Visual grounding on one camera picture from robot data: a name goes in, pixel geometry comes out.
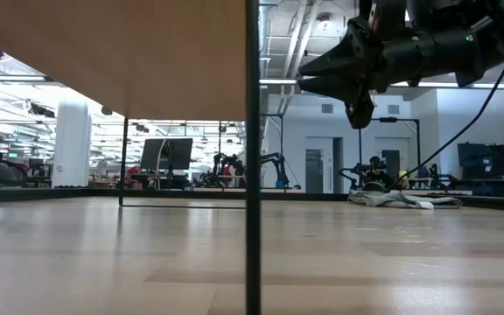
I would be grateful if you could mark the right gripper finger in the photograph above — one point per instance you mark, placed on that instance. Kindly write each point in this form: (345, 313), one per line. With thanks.
(344, 59)
(339, 87)

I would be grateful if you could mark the wooden shelf with black legs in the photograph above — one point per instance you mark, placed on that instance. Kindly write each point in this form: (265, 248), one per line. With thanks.
(103, 52)

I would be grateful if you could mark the grey door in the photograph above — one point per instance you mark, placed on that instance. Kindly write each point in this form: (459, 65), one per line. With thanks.
(314, 170)

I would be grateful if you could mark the dark door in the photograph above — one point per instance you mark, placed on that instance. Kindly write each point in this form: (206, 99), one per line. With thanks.
(392, 159)

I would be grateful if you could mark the grey folded cloth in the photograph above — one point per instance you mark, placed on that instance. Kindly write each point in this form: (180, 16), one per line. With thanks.
(392, 199)

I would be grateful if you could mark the black monitor on stand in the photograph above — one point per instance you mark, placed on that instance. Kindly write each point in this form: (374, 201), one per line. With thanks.
(166, 153)

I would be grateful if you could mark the white building column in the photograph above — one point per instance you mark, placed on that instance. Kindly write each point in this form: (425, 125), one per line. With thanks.
(72, 144)

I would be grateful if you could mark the green exit sign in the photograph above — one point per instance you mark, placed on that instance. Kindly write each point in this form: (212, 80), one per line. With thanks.
(13, 155)

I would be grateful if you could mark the wall air vent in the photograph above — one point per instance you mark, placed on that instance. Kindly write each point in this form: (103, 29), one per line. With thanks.
(327, 108)
(393, 109)

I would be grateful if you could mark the black metal frame stand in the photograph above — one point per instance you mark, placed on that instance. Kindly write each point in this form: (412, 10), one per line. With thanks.
(396, 119)
(274, 115)

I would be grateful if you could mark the black aluminium table frame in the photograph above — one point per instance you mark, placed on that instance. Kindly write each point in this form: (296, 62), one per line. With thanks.
(37, 193)

